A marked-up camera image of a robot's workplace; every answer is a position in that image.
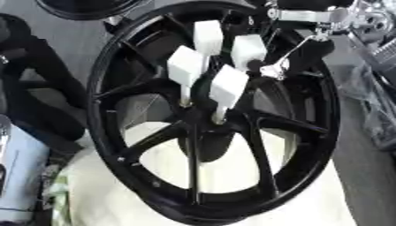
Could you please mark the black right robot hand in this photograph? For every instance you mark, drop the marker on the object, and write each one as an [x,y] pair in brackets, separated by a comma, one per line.
[314,50]

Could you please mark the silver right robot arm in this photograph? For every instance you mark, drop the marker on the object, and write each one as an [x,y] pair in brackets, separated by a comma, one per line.
[379,56]

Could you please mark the white pin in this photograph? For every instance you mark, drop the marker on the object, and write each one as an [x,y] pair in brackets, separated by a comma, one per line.
[228,86]
[184,66]
[248,51]
[208,36]

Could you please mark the black spoked wheel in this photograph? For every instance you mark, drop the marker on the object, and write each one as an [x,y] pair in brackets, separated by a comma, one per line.
[258,153]

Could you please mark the black round tire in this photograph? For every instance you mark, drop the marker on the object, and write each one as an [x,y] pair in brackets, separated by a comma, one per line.
[87,7]

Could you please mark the white sack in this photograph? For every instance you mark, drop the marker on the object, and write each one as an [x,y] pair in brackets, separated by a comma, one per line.
[103,200]

